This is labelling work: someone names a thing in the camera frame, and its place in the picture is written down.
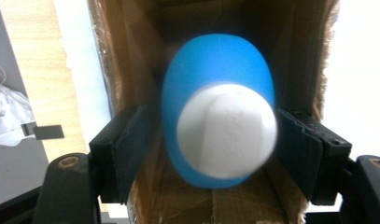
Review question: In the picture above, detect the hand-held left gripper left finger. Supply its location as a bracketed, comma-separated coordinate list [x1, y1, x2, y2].
[89, 105, 155, 205]

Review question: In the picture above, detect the white cloth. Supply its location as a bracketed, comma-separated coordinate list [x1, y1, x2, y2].
[0, 66, 36, 147]

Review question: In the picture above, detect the blue cardboard box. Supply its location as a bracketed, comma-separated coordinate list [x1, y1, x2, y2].
[87, 0, 341, 224]

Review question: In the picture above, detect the small black tag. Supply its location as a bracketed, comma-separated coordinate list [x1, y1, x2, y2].
[21, 121, 65, 141]

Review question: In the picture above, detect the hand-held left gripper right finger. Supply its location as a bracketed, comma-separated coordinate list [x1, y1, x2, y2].
[274, 107, 354, 207]

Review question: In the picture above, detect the blue bottle with white cap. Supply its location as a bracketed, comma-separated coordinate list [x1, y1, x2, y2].
[161, 33, 278, 190]

